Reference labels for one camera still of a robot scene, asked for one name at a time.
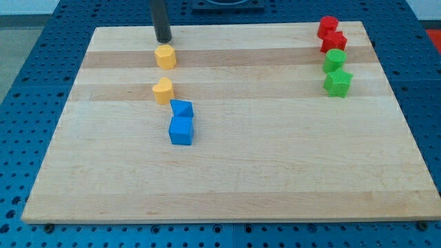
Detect blue triangle block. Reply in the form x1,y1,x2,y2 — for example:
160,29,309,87
170,99,194,118

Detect light wooden board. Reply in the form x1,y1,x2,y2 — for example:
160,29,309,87
21,21,440,224

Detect yellow heart block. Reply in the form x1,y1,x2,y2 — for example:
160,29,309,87
152,77,175,105

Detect yellow hexagon block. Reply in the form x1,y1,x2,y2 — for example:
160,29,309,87
154,44,177,70

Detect blue cube block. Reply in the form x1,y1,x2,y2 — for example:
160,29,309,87
168,116,194,145

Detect green star block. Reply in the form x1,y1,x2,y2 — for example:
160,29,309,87
323,68,353,98

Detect green cylinder block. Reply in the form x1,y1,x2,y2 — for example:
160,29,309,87
322,48,347,73

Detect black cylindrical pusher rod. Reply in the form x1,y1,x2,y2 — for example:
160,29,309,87
149,0,172,43

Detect red star block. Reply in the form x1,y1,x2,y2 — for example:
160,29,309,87
320,31,347,53

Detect red cylinder block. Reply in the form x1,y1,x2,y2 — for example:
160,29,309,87
317,16,339,39

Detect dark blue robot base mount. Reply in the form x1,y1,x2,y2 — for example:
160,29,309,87
189,0,265,12

